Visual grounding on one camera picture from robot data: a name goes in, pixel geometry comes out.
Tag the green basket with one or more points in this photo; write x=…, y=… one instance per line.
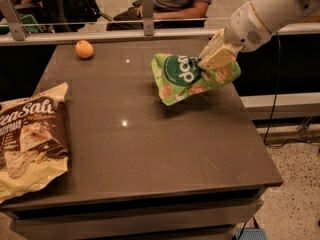
x=27, y=22

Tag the blue perforated crate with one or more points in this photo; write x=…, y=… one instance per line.
x=250, y=234

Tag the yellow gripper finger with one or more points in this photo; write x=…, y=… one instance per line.
x=213, y=49
x=229, y=52

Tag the glass barrier with metal rail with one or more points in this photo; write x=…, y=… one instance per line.
x=19, y=35

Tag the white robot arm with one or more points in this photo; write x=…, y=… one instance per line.
x=276, y=14

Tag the seated person in grey shirt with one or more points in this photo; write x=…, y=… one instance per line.
x=180, y=13

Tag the orange fruit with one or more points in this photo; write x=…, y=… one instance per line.
x=84, y=49

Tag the black office chair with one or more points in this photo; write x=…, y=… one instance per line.
x=69, y=15

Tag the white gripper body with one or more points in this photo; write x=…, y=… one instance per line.
x=245, y=29

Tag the green rice chip bag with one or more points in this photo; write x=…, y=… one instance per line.
x=178, y=77

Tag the black laptop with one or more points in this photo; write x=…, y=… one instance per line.
x=128, y=20

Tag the brown sea salt chip bag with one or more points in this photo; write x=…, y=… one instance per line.
x=33, y=142

